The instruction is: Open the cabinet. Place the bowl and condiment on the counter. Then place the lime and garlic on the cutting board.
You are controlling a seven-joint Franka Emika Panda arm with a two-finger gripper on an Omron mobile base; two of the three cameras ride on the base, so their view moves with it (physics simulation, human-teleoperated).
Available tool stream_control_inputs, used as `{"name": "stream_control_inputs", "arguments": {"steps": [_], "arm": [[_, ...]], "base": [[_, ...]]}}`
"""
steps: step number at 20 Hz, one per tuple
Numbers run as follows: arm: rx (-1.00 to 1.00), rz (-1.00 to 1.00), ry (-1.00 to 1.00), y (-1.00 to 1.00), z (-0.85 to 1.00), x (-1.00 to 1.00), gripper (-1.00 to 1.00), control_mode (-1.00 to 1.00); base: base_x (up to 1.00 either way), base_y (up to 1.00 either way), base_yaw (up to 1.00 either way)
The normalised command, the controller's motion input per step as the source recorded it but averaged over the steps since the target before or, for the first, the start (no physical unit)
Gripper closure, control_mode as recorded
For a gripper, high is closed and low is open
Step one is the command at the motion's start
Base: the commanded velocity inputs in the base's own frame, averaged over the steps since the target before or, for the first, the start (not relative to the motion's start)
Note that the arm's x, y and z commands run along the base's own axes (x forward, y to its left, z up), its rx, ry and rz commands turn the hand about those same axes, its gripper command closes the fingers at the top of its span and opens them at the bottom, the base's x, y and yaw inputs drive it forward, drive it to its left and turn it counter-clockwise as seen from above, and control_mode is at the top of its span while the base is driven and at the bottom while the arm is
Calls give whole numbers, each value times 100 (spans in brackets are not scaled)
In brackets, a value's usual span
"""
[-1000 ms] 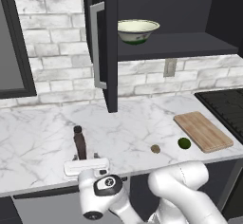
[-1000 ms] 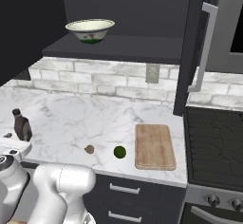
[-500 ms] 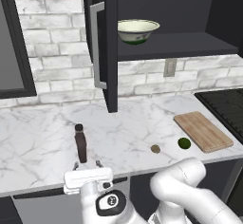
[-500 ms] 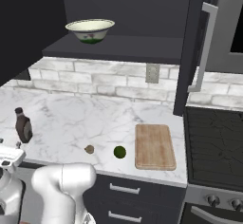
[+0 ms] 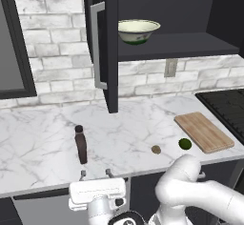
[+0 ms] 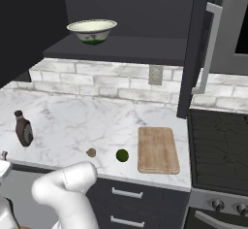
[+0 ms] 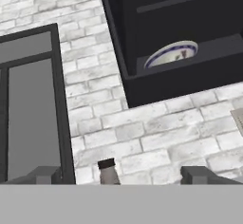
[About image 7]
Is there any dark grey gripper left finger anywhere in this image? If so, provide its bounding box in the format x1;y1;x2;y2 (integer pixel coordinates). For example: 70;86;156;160
7;165;63;185

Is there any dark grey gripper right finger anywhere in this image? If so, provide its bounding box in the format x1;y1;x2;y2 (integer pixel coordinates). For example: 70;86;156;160
179;165;242;185

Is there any condiment bottle with black cap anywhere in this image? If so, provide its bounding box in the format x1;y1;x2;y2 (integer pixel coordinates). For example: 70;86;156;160
97;158;122;186

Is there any white bowl with blue rim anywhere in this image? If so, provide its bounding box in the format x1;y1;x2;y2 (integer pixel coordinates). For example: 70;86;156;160
143;40;199;70

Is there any dark framed grey window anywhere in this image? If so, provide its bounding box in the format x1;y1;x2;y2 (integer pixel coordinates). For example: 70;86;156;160
0;23;77;185

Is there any pale grey wall plate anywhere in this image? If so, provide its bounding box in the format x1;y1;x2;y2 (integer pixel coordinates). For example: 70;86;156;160
230;107;243;134

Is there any black open wall cabinet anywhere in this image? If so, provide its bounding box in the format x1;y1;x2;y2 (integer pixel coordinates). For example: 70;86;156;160
96;0;243;109

